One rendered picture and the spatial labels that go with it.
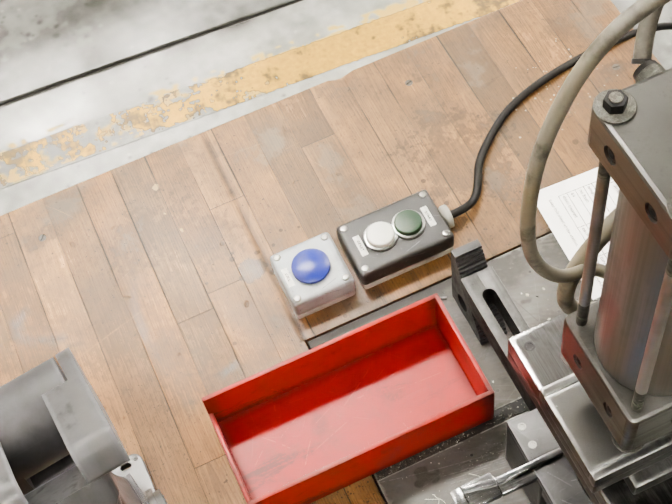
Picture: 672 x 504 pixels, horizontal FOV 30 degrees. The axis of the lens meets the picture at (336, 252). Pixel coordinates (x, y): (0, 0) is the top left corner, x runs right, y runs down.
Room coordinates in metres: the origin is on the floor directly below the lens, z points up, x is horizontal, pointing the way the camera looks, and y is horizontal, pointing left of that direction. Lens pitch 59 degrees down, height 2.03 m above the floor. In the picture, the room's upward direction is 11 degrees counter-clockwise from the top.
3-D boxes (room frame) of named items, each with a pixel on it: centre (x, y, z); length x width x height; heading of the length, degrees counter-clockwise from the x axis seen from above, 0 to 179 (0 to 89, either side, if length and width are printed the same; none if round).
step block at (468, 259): (0.59, -0.13, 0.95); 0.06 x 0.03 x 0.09; 15
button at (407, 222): (0.69, -0.08, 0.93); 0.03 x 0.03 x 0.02
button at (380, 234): (0.68, -0.05, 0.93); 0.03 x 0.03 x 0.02
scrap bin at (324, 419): (0.50, 0.01, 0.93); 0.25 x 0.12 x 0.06; 105
